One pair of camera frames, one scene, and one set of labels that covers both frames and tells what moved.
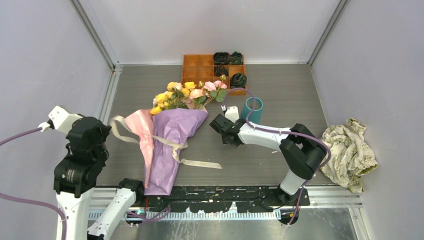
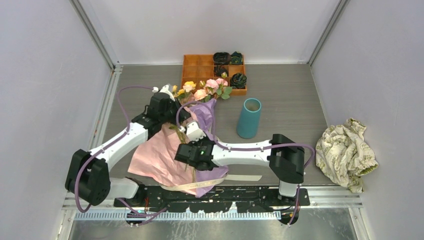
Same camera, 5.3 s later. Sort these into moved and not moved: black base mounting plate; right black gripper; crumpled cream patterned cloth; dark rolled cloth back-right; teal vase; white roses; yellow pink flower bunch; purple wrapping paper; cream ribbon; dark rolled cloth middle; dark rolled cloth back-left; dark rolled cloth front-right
Moved: right black gripper; yellow pink flower bunch; white roses; cream ribbon; purple wrapping paper
Not moved: crumpled cream patterned cloth; black base mounting plate; teal vase; dark rolled cloth back-right; dark rolled cloth front-right; dark rolled cloth back-left; dark rolled cloth middle
